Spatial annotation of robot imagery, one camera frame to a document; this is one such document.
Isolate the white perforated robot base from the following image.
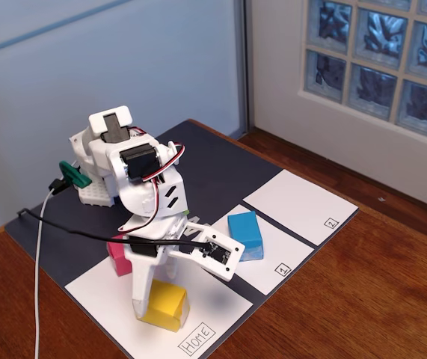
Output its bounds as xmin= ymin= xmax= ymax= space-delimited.
xmin=77 ymin=175 xmax=117 ymax=209

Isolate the red white black servo cable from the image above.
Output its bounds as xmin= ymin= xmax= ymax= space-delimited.
xmin=118 ymin=141 xmax=186 ymax=233

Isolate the yellow paper box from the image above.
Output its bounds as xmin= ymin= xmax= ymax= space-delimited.
xmin=138 ymin=278 xmax=191 ymax=333

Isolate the white paper sheet marked 1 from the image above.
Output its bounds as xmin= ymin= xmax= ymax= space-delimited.
xmin=190 ymin=203 xmax=315 ymax=296

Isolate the white paper sheet marked home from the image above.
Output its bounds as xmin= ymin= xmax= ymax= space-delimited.
xmin=64 ymin=226 xmax=254 ymax=359

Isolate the blue paper box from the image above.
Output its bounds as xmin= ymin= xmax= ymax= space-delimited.
xmin=227 ymin=210 xmax=265 ymax=263

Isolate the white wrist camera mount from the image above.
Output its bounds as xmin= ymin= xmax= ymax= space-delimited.
xmin=168 ymin=222 xmax=246 ymax=282

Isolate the dark grey mat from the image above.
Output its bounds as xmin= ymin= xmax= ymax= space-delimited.
xmin=4 ymin=118 xmax=360 ymax=359

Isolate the white cable with black plug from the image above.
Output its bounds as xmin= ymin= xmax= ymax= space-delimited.
xmin=33 ymin=178 xmax=70 ymax=359

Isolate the grey metal frame post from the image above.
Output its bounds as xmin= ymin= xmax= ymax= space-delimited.
xmin=233 ymin=0 xmax=255 ymax=138

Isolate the pink paper box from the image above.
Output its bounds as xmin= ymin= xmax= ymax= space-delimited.
xmin=106 ymin=235 xmax=134 ymax=277

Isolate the pale blue partition panel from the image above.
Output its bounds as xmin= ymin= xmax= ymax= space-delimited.
xmin=0 ymin=0 xmax=244 ymax=233

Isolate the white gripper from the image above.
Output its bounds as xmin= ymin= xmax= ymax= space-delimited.
xmin=119 ymin=212 xmax=190 ymax=319

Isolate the green clamp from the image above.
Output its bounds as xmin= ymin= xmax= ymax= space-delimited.
xmin=58 ymin=160 xmax=93 ymax=188

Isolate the glass block window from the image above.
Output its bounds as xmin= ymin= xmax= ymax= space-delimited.
xmin=304 ymin=0 xmax=427 ymax=145

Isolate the black camera cable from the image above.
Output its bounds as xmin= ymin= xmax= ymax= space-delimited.
xmin=16 ymin=208 xmax=214 ymax=252

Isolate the white paper sheet marked 2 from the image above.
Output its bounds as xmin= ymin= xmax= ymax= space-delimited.
xmin=242 ymin=168 xmax=360 ymax=247

